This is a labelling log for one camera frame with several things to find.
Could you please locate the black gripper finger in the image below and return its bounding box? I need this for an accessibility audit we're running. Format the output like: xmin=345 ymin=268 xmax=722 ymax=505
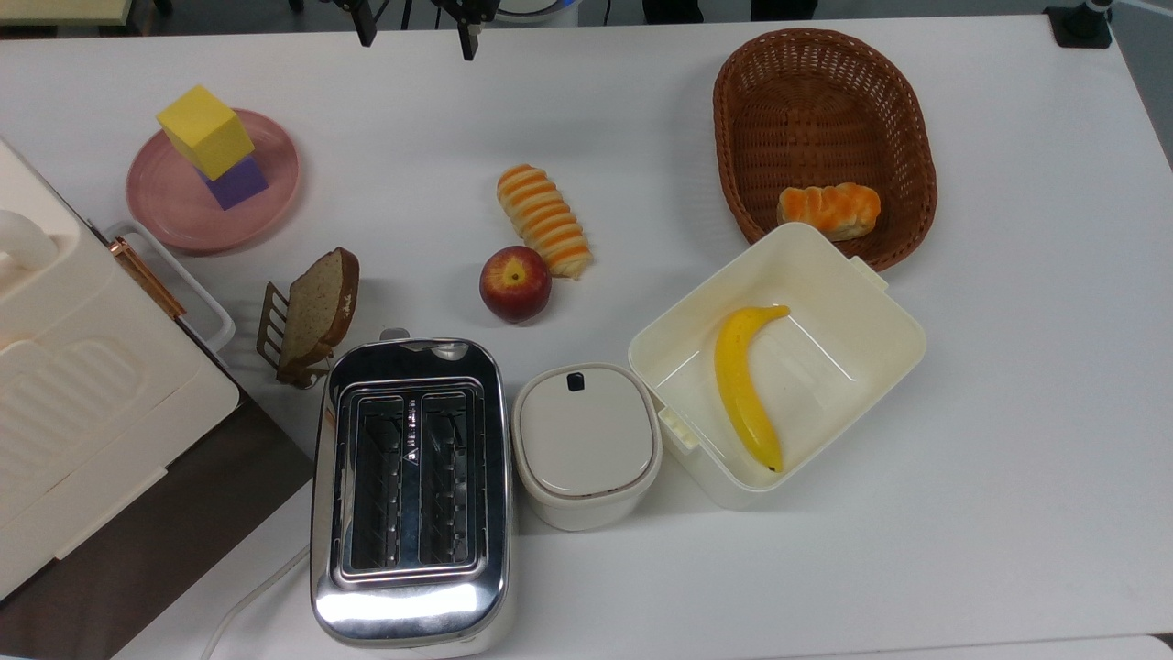
xmin=334 ymin=0 xmax=378 ymax=48
xmin=431 ymin=0 xmax=502 ymax=62

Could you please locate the yellow foam cube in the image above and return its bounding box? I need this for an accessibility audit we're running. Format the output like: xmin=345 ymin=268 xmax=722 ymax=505
xmin=156 ymin=85 xmax=256 ymax=182

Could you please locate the purple foam cube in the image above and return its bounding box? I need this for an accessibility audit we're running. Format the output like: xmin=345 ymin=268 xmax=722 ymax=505
xmin=195 ymin=154 xmax=270 ymax=212

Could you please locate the orange striped bread loaf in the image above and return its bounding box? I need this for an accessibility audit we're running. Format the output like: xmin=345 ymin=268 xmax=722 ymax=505
xmin=497 ymin=164 xmax=593 ymax=280

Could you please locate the red apple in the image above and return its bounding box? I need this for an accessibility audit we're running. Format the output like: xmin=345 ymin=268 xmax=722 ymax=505
xmin=478 ymin=245 xmax=554 ymax=325

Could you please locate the pink plate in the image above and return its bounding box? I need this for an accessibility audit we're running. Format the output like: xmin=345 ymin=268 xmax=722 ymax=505
xmin=126 ymin=108 xmax=301 ymax=256

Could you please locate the brown bread slice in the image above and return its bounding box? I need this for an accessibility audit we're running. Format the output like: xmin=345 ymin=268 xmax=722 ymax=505
xmin=278 ymin=247 xmax=360 ymax=372

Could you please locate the bronze toast rack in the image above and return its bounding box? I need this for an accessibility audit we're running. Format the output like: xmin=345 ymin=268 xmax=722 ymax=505
xmin=256 ymin=281 xmax=335 ymax=388

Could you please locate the brown wicker basket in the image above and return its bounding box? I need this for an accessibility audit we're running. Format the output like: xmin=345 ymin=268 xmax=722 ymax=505
xmin=713 ymin=27 xmax=939 ymax=273

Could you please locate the orange glazed bread roll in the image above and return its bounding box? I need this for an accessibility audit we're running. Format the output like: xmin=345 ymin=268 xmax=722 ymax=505
xmin=777 ymin=182 xmax=882 ymax=243

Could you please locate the small white lidded bin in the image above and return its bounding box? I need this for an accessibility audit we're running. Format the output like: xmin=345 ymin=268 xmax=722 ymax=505
xmin=510 ymin=362 xmax=663 ymax=533

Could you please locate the yellow banana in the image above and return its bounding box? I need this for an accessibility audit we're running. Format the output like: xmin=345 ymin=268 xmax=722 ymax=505
xmin=714 ymin=304 xmax=792 ymax=474

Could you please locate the cream plastic cabinet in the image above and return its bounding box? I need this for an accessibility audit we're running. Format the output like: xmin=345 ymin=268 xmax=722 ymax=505
xmin=0 ymin=137 xmax=241 ymax=601

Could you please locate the cream plastic box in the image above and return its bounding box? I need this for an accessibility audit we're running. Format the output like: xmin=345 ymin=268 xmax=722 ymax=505
xmin=628 ymin=221 xmax=927 ymax=511

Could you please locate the brown drawer unit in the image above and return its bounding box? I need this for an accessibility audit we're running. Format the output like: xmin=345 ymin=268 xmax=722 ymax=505
xmin=0 ymin=307 xmax=315 ymax=660

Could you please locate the chrome cream toaster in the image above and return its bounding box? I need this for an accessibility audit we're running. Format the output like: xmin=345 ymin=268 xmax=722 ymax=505
xmin=310 ymin=327 xmax=514 ymax=654

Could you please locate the black table clamp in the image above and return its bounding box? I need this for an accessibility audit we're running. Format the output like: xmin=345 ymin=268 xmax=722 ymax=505
xmin=1045 ymin=0 xmax=1115 ymax=50

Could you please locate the white drawer handle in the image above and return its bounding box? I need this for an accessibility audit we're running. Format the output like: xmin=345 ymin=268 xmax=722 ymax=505
xmin=104 ymin=220 xmax=236 ymax=369

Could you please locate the copper door handle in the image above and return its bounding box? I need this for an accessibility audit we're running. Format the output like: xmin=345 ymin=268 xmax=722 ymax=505
xmin=112 ymin=236 xmax=187 ymax=319

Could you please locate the white toaster cable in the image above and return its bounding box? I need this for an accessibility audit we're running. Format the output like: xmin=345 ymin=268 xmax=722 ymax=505
xmin=197 ymin=545 xmax=312 ymax=660

